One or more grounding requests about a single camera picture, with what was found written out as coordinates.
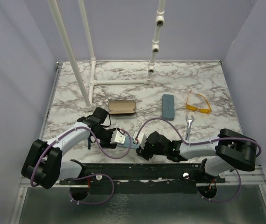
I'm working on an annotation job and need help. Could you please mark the orange sunglasses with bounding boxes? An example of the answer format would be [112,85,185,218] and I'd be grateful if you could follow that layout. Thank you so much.
[185,90,212,114]

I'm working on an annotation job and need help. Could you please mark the white PVC pipe frame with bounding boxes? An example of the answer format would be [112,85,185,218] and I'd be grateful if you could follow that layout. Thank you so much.
[48,0,165,111]

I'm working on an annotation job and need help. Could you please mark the silver wrench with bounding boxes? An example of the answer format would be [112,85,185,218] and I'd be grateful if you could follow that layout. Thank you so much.
[185,115,195,141]

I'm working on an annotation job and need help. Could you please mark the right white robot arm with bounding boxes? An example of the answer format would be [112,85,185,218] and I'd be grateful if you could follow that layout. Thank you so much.
[136,129,261,182]

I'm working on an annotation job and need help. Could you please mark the purple cable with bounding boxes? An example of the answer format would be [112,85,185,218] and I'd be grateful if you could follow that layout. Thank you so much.
[135,118,262,203]
[29,126,132,206]

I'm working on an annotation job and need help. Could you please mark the blue cloth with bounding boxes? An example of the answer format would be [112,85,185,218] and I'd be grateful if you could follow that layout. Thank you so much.
[116,136,140,149]

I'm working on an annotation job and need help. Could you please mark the blue-handled pliers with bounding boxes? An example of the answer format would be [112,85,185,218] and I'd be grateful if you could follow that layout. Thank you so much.
[87,138,94,150]

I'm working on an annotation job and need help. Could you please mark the aluminium extrusion rail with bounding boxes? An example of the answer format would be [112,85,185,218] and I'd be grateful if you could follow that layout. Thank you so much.
[224,166,266,185]

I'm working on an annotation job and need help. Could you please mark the blue-grey glasses case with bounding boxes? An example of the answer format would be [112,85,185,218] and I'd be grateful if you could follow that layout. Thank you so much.
[162,94,175,121]

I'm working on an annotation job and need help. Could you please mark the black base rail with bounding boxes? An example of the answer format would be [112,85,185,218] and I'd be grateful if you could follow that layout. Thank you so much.
[59,163,225,195]

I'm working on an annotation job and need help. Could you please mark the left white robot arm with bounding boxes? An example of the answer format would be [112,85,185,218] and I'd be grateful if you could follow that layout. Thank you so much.
[21,107,115,189]

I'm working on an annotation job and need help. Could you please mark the black cylinder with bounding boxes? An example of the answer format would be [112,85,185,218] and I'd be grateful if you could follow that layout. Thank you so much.
[108,100,136,116]

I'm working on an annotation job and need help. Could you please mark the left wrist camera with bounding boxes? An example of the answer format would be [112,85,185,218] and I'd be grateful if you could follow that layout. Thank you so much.
[110,128,126,144]

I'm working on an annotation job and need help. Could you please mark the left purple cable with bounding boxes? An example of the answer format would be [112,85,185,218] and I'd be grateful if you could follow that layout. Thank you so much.
[29,126,132,206]

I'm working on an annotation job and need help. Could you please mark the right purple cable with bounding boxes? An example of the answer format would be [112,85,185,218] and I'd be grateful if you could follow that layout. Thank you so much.
[135,118,262,203]

